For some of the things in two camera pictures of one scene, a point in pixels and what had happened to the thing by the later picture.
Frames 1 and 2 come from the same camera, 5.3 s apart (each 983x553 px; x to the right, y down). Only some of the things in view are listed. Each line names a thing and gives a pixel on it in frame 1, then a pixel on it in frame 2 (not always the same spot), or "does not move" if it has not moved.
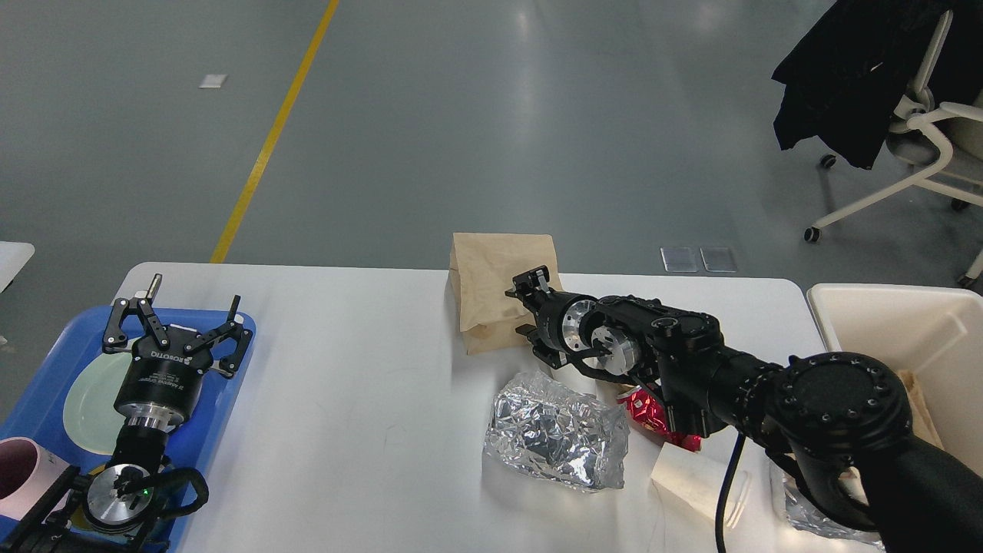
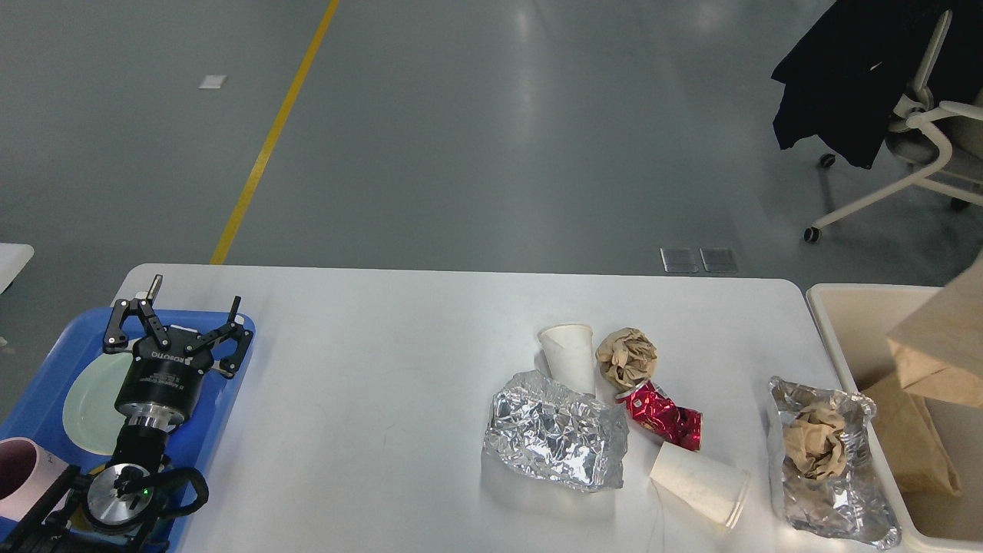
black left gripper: x=164 y=379 does not move
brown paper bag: x=483 y=266 -> x=939 y=352
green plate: x=89 y=413 does not move
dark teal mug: x=117 y=528 does not move
